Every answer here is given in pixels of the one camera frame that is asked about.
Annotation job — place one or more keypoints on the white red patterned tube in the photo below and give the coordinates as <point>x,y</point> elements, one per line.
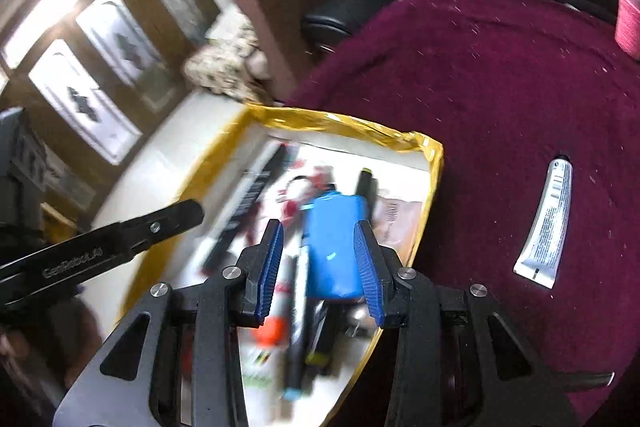
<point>302,189</point>

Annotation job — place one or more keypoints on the black marker yellow cap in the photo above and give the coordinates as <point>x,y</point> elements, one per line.
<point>328,316</point>

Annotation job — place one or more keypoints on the silver ointment tube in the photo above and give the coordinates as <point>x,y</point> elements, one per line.
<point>541,254</point>

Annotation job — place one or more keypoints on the person's left hand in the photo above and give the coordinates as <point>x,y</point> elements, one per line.
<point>44,350</point>

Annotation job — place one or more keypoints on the black marker blue cap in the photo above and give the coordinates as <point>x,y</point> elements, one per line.
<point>295,360</point>

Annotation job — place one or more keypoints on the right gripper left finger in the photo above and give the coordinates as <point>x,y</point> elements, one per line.
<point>135,377</point>

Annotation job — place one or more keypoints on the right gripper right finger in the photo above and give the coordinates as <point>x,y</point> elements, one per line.
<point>460,359</point>

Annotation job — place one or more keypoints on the maroon velvet table cloth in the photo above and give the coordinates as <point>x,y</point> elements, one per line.
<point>506,85</point>

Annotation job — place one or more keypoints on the pink yarn cone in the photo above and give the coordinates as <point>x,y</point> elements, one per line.
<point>627,27</point>

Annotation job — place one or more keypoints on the white glue bottle orange cap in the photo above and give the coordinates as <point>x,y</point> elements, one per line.
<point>264,364</point>

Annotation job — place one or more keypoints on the brown armchair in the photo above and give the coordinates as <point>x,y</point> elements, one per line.
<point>285,6</point>

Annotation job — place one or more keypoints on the floral patterned blanket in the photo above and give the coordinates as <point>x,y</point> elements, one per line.
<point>231,62</point>

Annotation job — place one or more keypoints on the wooden glass panel door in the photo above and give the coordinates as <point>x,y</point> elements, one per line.
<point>97,78</point>

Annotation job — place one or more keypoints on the yellow taped white box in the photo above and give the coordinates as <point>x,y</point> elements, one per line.
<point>404,165</point>

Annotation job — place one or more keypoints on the blue battery pack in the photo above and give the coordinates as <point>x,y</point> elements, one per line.
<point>329,231</point>

